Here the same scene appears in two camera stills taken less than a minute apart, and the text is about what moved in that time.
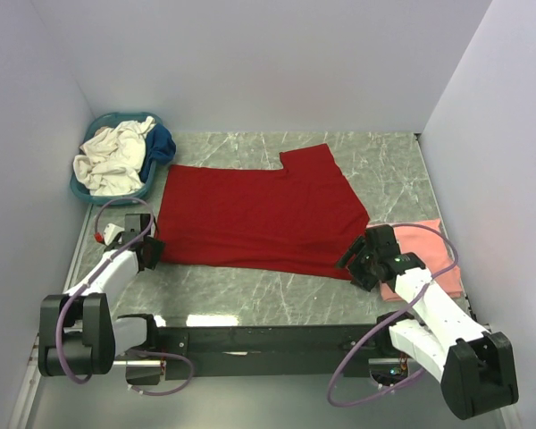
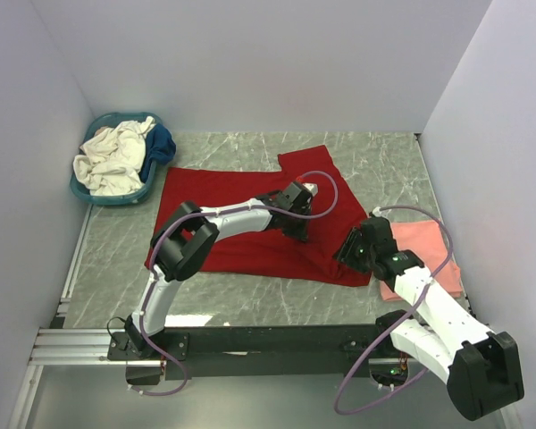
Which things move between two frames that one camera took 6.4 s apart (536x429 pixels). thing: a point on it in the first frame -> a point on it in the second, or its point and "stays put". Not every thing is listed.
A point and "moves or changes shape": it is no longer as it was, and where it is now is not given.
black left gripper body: [156, 248] -> [297, 227]
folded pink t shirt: [435, 253] stays put
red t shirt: [298, 219] moves or changes shape
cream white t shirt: [110, 163] stays put
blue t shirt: [160, 147] stays put
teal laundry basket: [104, 121] stays put
